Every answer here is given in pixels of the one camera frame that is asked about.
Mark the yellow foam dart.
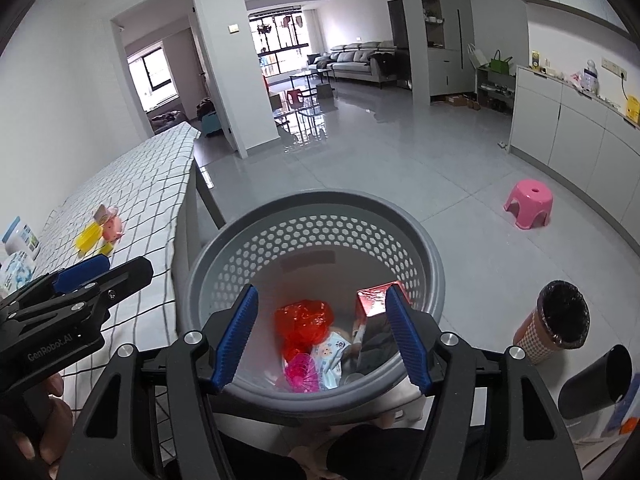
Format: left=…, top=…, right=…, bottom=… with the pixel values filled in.
left=100, top=243, right=114, bottom=256

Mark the yellow plastic ring lid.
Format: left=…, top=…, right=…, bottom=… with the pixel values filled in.
left=74, top=221, right=103, bottom=256

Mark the pink pig toy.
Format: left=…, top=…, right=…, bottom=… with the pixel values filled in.
left=102, top=216, right=124, bottom=244

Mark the pink plastic shuttlecock toy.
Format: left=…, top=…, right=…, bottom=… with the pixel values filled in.
left=284, top=353, right=320, bottom=393

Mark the red toothpaste box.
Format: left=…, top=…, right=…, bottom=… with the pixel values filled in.
left=352, top=281, right=409, bottom=344

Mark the red plastic bag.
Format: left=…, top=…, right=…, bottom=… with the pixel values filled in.
left=273, top=299, right=334, bottom=363

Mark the white wet wipes pack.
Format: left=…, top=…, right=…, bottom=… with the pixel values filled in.
left=310, top=330, right=352, bottom=391

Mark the pink snack wrapper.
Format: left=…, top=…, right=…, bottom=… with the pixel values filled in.
left=93, top=204, right=118, bottom=226

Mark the person's left hand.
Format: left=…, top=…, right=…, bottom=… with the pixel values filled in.
left=1, top=373, right=74, bottom=479

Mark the white blue tissue pack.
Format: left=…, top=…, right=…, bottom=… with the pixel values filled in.
left=0, top=250, right=35, bottom=299

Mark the white blue-lid jar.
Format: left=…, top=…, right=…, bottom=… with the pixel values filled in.
left=2, top=216, right=40, bottom=260

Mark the white checkered tablecloth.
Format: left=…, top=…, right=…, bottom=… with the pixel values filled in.
left=35, top=122, right=200, bottom=412

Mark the black cylindrical bin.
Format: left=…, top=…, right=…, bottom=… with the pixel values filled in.
left=558, top=344, right=634, bottom=419

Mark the brown checkered waste bin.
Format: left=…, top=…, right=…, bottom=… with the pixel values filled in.
left=512, top=280, right=590, bottom=364

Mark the grey perforated laundry basket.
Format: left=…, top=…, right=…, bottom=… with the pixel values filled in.
left=180, top=190, right=446, bottom=426

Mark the pink plastic stool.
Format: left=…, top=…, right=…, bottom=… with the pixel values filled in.
left=503, top=179, right=554, bottom=230

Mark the red small stool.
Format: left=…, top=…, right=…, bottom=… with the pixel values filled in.
left=285, top=88, right=305, bottom=110

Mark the glass coffee table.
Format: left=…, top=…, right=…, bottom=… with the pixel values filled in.
left=288, top=68, right=334, bottom=100

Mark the white low cabinet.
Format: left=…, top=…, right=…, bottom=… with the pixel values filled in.
left=509, top=66, right=640, bottom=243

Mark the green bag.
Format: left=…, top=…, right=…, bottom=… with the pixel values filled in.
left=489, top=49, right=512, bottom=75

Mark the grey sofa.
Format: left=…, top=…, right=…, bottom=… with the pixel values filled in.
left=307, top=40, right=398, bottom=86

